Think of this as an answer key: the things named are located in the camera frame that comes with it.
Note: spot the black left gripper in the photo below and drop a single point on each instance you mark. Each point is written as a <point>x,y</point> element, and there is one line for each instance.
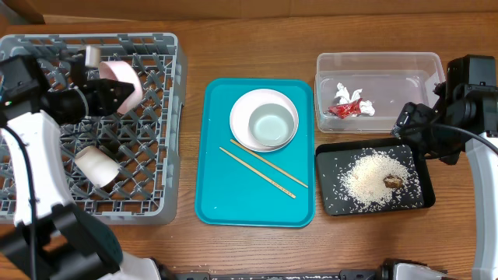
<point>104,89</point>

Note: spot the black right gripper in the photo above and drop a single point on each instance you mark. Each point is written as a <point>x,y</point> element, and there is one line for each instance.
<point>407,121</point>

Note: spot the pink plastic bowl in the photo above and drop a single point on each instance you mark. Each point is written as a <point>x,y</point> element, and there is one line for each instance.
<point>123,72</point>

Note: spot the dark food scrap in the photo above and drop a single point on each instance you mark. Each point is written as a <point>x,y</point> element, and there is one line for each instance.
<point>393,182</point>

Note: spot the red foil sauce packet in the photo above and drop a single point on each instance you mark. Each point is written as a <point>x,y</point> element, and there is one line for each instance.
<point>347,109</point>

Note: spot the white rice pile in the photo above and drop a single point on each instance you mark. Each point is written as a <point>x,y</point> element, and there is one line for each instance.
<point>369,179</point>

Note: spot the white tissue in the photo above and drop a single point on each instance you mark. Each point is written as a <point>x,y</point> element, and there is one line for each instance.
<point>344,96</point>

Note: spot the white paper cup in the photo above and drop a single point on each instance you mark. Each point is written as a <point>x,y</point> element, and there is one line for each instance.
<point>98,168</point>

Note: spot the grey bowl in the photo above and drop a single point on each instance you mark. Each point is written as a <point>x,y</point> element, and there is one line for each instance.
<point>273,125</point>

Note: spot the wooden chopstick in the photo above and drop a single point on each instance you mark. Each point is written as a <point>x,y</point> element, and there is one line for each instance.
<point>268,163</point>
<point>264,177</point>

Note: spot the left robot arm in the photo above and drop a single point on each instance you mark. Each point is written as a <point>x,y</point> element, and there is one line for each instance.
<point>53,238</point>

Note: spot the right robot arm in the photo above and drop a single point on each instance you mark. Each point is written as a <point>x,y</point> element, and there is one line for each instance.
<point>463,120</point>

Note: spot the grey dishwasher rack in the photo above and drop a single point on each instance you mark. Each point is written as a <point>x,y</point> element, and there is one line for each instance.
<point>144,141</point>

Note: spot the black plastic tray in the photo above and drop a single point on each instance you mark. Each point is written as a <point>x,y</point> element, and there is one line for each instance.
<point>330,163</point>

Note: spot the clear plastic bin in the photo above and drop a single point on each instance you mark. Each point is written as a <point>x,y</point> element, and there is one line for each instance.
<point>388,79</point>

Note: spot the pink round plate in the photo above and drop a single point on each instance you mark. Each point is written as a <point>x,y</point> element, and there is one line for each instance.
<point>244,106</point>

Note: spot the teal plastic tray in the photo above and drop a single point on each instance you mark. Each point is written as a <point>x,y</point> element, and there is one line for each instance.
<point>227,193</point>

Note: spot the black rail at table edge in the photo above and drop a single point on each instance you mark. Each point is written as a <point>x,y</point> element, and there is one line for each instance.
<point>391,269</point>

